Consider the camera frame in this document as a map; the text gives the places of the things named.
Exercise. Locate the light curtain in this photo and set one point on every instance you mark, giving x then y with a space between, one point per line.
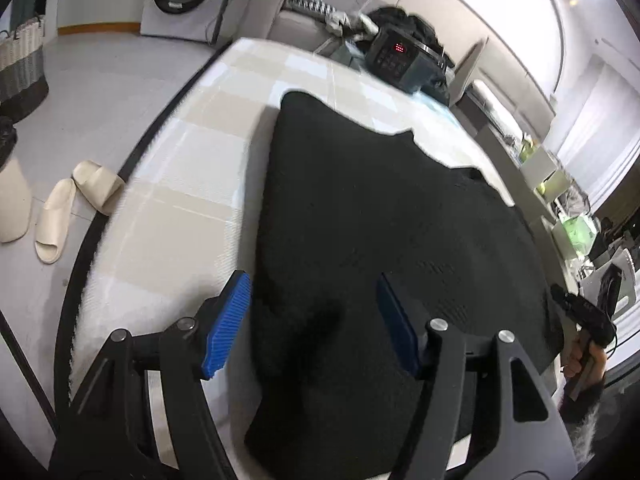
600 120

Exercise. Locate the black cooker with keypad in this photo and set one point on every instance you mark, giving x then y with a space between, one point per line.
400 57

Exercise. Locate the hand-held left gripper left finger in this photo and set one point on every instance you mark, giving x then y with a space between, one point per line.
227 325

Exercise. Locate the light grey sofa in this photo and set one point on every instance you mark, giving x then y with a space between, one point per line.
295 25

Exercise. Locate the checkered cloth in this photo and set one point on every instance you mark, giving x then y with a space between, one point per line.
315 2

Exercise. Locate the person's right hand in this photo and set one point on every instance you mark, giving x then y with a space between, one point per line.
592 360

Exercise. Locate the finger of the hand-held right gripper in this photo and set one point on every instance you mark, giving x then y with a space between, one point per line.
560 294

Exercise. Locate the black knit sweater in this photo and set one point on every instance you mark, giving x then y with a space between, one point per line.
380 220

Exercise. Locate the woven laundry basket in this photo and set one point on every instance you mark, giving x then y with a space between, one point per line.
20 70

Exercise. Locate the white shelf with green things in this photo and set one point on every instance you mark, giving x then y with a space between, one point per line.
560 195

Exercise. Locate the white board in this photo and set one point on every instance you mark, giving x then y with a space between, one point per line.
467 72

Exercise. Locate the person's right forearm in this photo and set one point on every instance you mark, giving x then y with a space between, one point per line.
582 415

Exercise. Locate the beige slipper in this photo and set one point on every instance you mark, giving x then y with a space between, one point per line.
54 222
97 185

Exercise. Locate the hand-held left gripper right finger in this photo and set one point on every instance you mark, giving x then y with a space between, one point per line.
395 322

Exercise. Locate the white chair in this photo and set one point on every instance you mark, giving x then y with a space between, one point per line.
617 280

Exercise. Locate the thin black pole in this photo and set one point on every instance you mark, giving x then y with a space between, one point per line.
25 365

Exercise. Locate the black bag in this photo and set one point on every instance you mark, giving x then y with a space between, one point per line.
6 140

